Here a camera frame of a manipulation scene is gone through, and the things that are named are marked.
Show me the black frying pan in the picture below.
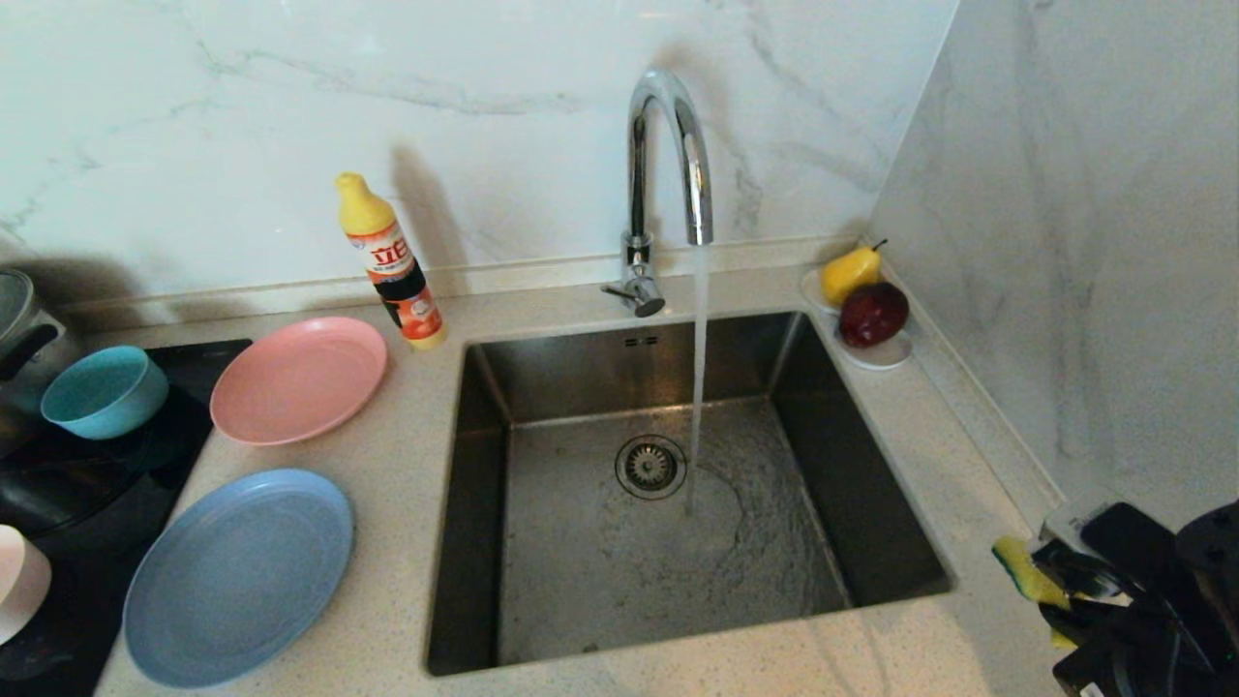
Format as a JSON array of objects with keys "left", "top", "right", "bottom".
[{"left": 0, "top": 426, "right": 209, "bottom": 543}]

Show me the large pink plate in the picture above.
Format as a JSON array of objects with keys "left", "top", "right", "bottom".
[{"left": 210, "top": 317, "right": 389, "bottom": 446}]

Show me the steel pot with black handle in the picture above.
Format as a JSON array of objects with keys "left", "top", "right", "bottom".
[{"left": 0, "top": 268, "right": 64, "bottom": 417}]

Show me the yellow pear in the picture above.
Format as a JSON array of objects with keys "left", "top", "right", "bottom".
[{"left": 820, "top": 238, "right": 889, "bottom": 307}]

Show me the chrome gooseneck faucet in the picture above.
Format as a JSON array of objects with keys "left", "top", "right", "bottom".
[{"left": 600, "top": 68, "right": 715, "bottom": 318}]

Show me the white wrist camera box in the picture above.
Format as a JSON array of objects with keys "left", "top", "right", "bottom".
[{"left": 1041, "top": 492, "right": 1124, "bottom": 545}]

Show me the teal bowl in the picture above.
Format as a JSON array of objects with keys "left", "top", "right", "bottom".
[{"left": 41, "top": 346, "right": 169, "bottom": 441}]

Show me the stainless steel sink basin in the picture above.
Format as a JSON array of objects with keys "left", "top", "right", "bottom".
[{"left": 426, "top": 308, "right": 957, "bottom": 677}]

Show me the small white fruit dish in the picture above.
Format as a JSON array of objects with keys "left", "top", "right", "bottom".
[{"left": 800, "top": 268, "right": 914, "bottom": 371}]

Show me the yellow-capped orange dish soap bottle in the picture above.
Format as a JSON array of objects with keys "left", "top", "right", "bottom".
[{"left": 335, "top": 172, "right": 448, "bottom": 350}]

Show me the pink bowl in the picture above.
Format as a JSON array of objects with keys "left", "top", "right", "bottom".
[{"left": 0, "top": 525, "right": 52, "bottom": 645}]

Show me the dark red apple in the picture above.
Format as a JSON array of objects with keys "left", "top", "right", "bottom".
[{"left": 837, "top": 281, "right": 911, "bottom": 349}]

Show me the large blue-grey plate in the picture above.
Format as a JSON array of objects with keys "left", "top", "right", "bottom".
[{"left": 123, "top": 469, "right": 354, "bottom": 690}]

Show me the round metal drain strainer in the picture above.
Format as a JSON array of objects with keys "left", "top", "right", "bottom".
[{"left": 615, "top": 434, "right": 688, "bottom": 500}]

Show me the black glass induction cooktop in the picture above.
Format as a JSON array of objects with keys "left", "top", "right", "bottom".
[{"left": 0, "top": 337, "right": 253, "bottom": 697}]

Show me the yellow sponge brush with handle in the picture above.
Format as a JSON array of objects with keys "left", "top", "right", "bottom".
[{"left": 992, "top": 535, "right": 1080, "bottom": 650}]

